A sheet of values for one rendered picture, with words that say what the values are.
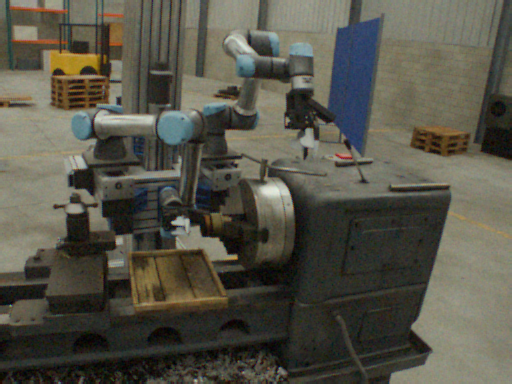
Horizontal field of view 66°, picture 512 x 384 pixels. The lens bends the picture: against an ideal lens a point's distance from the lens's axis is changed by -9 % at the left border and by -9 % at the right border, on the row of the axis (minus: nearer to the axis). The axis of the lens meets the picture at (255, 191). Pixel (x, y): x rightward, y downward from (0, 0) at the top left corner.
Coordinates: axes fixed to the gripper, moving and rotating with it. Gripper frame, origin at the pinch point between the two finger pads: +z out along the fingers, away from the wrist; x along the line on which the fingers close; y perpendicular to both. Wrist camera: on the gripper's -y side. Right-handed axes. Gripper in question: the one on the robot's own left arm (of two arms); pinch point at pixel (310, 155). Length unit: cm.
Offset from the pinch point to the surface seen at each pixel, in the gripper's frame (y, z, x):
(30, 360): 88, 62, -18
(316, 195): -1.8, 12.4, -0.3
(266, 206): 12.6, 15.5, -6.5
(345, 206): -9.8, 16.0, 4.0
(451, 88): -799, -240, -723
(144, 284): 50, 41, -25
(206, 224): 29.5, 21.3, -17.2
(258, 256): 14.9, 31.5, -8.3
